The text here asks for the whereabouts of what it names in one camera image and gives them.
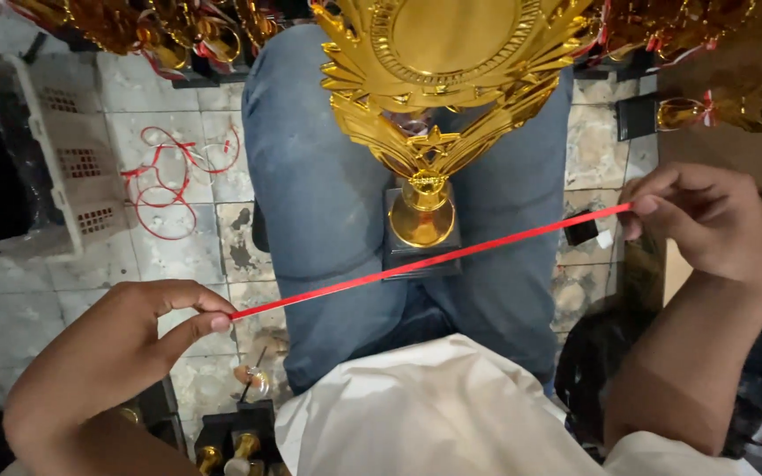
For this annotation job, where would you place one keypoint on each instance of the person's right hand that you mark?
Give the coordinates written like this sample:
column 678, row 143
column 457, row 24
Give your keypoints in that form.
column 725, row 225

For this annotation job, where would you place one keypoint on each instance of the person's left hand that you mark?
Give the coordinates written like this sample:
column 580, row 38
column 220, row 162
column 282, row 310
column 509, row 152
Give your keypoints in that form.
column 123, row 337

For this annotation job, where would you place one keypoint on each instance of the thin red ribbon strip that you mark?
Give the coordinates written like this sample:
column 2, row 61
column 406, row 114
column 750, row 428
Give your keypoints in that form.
column 434, row 260

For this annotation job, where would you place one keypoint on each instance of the brown cardboard box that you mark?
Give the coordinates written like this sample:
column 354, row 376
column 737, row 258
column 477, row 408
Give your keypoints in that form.
column 751, row 165

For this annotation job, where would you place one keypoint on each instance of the small orange lighter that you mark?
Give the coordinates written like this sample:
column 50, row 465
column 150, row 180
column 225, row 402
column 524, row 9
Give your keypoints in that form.
column 253, row 380

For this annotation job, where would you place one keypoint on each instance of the small black trophy base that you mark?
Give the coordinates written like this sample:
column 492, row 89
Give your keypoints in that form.
column 581, row 230

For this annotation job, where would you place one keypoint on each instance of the tangled red ribbon scraps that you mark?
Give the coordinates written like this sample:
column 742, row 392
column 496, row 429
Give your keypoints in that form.
column 166, row 192

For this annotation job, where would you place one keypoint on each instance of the white plastic crate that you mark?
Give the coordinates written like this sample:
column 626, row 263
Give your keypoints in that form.
column 80, row 158

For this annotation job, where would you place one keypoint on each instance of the group of gold trophies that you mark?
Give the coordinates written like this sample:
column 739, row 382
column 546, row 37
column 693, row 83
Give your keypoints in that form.
column 156, row 33
column 698, row 39

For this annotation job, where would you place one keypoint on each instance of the black plastic bag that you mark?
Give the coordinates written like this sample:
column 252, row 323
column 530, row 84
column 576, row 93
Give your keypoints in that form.
column 592, row 370

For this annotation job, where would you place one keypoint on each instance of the person's blue jeans legs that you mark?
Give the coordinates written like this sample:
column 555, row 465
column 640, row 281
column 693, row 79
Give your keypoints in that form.
column 321, row 211

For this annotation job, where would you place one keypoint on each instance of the large gold trophy black base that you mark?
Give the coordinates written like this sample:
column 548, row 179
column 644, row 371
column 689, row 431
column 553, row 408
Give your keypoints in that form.
column 447, row 66

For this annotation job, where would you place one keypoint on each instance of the person's white shirt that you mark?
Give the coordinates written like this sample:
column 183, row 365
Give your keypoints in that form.
column 434, row 416

